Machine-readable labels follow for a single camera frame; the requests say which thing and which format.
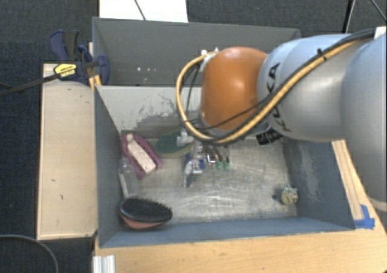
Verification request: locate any white plastic fitting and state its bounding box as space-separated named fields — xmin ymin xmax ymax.
xmin=176 ymin=129 xmax=195 ymax=148

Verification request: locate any green round sponge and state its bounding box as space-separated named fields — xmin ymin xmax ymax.
xmin=155 ymin=130 xmax=195 ymax=159

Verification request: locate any grey metal bin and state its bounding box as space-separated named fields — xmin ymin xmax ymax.
xmin=91 ymin=16 xmax=356 ymax=249

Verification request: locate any black and pink hairbrush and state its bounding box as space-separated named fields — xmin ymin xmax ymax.
xmin=117 ymin=197 xmax=174 ymax=231

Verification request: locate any clear plastic bottle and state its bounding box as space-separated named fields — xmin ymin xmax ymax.
xmin=117 ymin=157 xmax=141 ymax=199

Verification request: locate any small beige toy animal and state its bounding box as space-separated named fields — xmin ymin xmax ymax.
xmin=272 ymin=185 xmax=299 ymax=206

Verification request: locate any pale wood flat board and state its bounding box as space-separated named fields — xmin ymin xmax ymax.
xmin=36 ymin=63 xmax=99 ymax=241

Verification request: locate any black cylinder on white bracket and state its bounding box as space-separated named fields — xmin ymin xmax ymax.
xmin=255 ymin=130 xmax=284 ymax=146

